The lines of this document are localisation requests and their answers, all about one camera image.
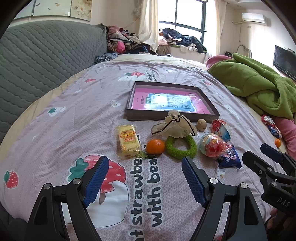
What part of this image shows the blue oreo cookie pack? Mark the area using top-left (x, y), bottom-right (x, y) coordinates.
top-left (217, 146), bottom-right (242, 169)

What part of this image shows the red blue toy egg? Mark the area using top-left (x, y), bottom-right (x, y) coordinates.
top-left (211, 120), bottom-right (231, 142)

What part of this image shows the brown walnut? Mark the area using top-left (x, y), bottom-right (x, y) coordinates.
top-left (196, 118), bottom-right (207, 132)

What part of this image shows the green fuzzy ring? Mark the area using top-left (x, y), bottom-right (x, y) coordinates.
top-left (165, 134), bottom-right (198, 160)

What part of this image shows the beige mesh drawstring pouch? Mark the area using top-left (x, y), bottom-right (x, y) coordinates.
top-left (151, 110), bottom-right (197, 138)

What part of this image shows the orange tangerine with leaf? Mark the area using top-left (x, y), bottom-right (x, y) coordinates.
top-left (138, 139), bottom-right (166, 159)

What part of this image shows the yellow wafer snack pack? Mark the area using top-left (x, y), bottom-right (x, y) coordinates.
top-left (116, 124), bottom-right (142, 158)

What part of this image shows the person's right hand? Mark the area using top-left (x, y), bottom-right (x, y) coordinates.
top-left (266, 208), bottom-right (290, 230)

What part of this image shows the small orange tangerine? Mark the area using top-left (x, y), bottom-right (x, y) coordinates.
top-left (274, 138), bottom-right (281, 149)

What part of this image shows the red candy wrapper pack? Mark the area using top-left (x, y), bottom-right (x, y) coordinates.
top-left (261, 114), bottom-right (281, 138)

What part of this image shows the green fleece blanket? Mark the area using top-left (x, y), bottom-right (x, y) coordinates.
top-left (208, 53), bottom-right (295, 120)

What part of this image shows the pink pillow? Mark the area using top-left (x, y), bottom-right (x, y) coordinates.
top-left (205, 55), bottom-right (233, 70)

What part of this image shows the lilac strawberry bedsheet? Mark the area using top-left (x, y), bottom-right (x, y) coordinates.
top-left (0, 55), bottom-right (292, 241)

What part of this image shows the dark shallow box tray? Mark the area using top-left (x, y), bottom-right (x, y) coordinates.
top-left (125, 81), bottom-right (220, 123)

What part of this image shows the white air conditioner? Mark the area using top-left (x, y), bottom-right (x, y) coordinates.
top-left (241, 13), bottom-right (268, 25)

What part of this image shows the clothes pile on windowsill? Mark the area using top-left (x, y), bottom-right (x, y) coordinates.
top-left (159, 28), bottom-right (207, 54)

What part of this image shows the right cream curtain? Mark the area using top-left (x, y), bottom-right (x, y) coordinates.
top-left (206, 0), bottom-right (227, 56)

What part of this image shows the cream curtain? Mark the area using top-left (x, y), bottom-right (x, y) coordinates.
top-left (138, 0), bottom-right (159, 51)
top-left (206, 0), bottom-right (227, 56)

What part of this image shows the black framed window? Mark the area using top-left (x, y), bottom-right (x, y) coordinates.
top-left (158, 0), bottom-right (208, 42)

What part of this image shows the grey quilted headboard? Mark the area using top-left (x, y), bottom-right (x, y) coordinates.
top-left (1, 21), bottom-right (107, 139)

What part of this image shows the dark patterned cloth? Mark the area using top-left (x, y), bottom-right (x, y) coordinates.
top-left (94, 53), bottom-right (118, 64)

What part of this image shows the clothes pile by headboard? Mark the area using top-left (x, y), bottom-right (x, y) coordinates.
top-left (106, 26), bottom-right (156, 55)

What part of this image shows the black wall television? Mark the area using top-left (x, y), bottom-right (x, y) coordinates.
top-left (273, 45), bottom-right (296, 81)

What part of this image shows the floral wall painting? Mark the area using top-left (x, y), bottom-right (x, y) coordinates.
top-left (15, 0), bottom-right (92, 21)

